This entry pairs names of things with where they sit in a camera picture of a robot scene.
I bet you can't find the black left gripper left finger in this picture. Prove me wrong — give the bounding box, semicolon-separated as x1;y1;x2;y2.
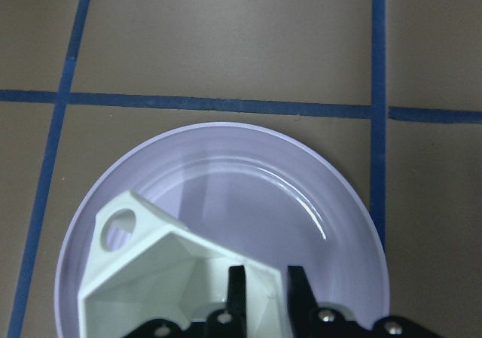
125;266;247;337

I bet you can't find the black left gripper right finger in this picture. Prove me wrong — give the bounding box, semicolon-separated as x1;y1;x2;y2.
287;266;438;338

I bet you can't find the white faceted cup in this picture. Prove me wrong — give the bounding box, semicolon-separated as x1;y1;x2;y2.
78;190;291;337

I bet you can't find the lilac plate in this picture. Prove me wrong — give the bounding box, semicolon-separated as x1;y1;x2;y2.
54;123;390;337

